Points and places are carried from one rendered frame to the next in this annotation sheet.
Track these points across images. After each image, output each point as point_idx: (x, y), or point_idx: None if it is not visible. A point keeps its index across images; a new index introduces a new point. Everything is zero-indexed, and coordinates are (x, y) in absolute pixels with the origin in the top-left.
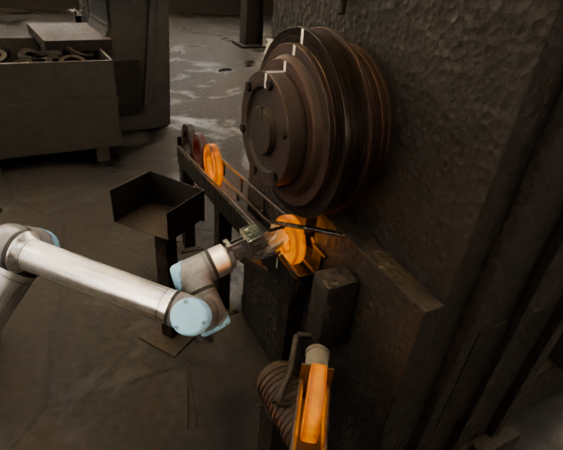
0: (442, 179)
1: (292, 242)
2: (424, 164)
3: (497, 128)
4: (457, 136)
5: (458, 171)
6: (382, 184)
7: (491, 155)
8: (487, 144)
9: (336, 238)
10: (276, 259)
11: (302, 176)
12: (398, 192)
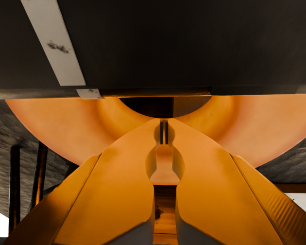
0: (4, 194)
1: (85, 147)
2: (28, 195)
3: (7, 213)
4: (23, 208)
5: (0, 199)
6: (55, 175)
7: None
8: (3, 209)
9: (25, 132)
10: (79, 37)
11: None
12: (30, 176)
